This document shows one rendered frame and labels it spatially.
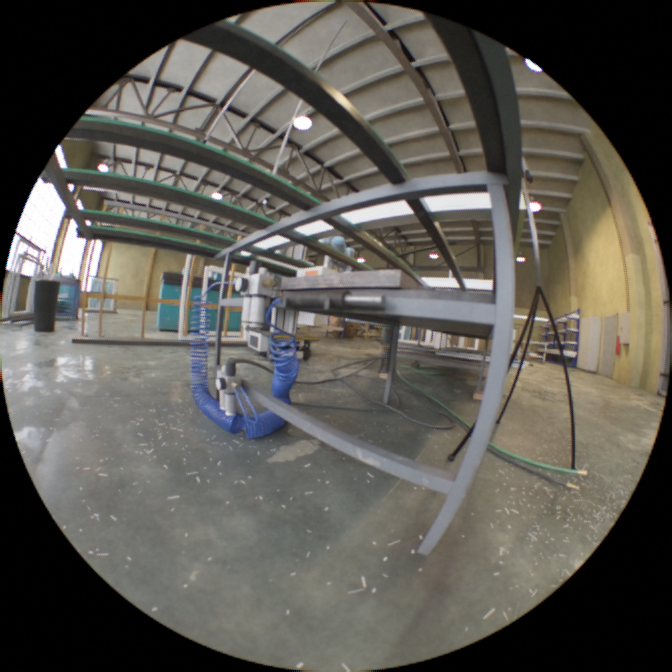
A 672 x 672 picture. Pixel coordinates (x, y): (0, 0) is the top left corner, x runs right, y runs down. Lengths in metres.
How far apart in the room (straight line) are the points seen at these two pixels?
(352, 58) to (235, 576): 8.83
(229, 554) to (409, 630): 0.39
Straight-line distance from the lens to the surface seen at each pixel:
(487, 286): 1.65
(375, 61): 8.42
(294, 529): 0.61
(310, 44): 8.40
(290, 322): 2.87
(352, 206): 0.57
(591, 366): 10.20
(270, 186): 0.60
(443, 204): 0.70
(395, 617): 0.53
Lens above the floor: 0.50
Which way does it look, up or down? 3 degrees down
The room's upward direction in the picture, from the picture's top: 7 degrees clockwise
